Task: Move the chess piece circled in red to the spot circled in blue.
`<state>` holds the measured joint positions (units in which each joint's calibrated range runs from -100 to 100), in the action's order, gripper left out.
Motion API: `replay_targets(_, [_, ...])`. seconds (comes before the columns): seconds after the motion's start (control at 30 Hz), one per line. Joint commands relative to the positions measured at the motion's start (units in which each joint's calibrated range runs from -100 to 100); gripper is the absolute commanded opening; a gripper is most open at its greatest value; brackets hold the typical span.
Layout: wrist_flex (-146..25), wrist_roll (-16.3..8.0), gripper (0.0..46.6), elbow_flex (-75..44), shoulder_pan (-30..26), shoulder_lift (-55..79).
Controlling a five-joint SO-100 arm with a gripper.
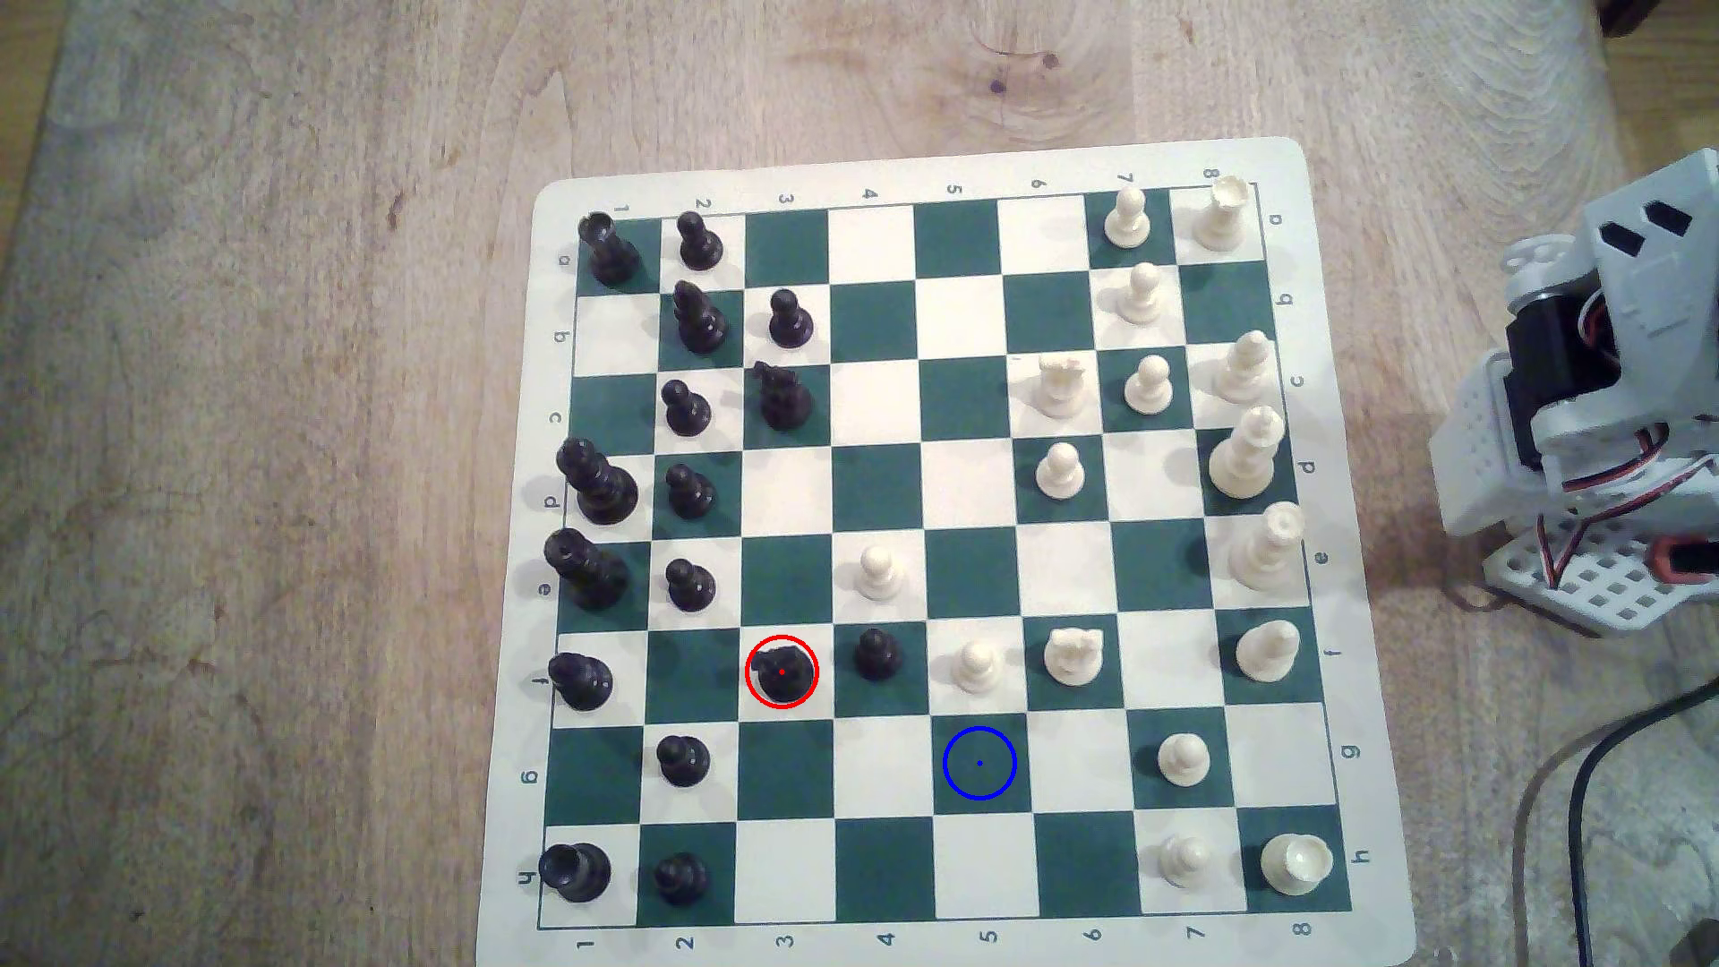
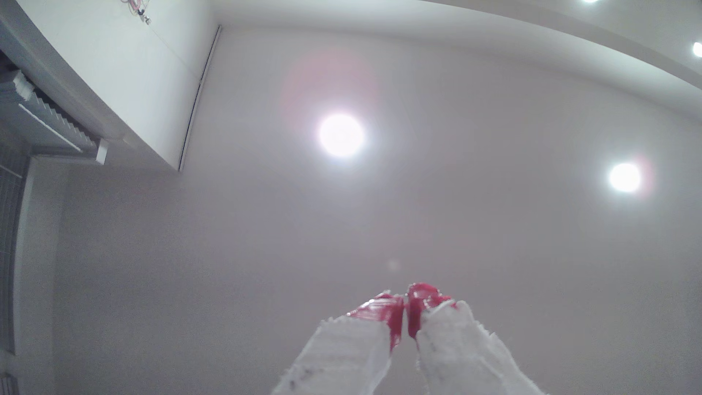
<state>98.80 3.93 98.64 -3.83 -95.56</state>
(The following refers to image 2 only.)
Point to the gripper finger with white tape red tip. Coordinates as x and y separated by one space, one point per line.
460 356
340 356

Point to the white pleated window blind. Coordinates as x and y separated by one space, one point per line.
44 118

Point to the round ceiling light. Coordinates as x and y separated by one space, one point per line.
697 49
341 135
625 177

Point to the white wall trim strip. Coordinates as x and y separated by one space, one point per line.
197 99

